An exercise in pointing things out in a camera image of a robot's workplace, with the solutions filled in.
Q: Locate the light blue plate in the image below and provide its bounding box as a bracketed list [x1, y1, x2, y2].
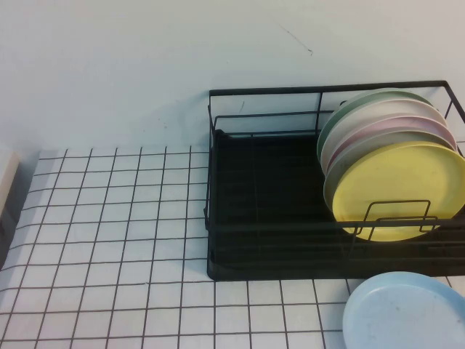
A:
[342, 270, 465, 349]

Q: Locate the yellow plate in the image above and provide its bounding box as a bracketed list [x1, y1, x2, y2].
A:
[331, 142, 465, 244]

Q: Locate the pink plate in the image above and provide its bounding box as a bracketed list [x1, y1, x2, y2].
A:
[328, 113, 458, 169]

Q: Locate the green plate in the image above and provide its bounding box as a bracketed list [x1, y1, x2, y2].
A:
[315, 87, 435, 164]

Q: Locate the black wire dish rack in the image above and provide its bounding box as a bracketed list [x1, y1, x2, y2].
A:
[205, 79, 465, 281]

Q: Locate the black plastic drip tray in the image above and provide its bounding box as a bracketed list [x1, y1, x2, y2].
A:
[206, 127, 465, 281]

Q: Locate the pale grey plate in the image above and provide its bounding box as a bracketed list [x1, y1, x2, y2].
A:
[322, 129, 459, 219]

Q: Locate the white grid pattern tablecloth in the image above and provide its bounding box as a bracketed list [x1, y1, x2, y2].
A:
[0, 145, 465, 349]

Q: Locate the cream white plate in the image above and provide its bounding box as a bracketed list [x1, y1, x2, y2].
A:
[319, 98, 448, 172]

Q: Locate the beige board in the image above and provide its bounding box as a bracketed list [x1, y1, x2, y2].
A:
[0, 145, 21, 222]

